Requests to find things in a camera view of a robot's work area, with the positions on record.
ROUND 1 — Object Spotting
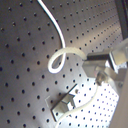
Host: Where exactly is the translucent gripper left finger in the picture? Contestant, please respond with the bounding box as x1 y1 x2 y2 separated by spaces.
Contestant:
82 61 127 86

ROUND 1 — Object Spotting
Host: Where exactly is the translucent gripper right finger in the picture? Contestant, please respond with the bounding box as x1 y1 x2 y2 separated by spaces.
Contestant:
87 47 128 70

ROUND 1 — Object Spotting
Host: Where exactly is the white cable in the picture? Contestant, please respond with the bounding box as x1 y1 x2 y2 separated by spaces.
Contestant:
37 0 108 128

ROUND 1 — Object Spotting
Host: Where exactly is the dark frame post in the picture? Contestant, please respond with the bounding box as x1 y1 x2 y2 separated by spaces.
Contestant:
115 0 128 39

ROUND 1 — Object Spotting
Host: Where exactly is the metal cable clip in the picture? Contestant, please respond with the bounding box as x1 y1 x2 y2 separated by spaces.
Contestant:
45 84 80 121

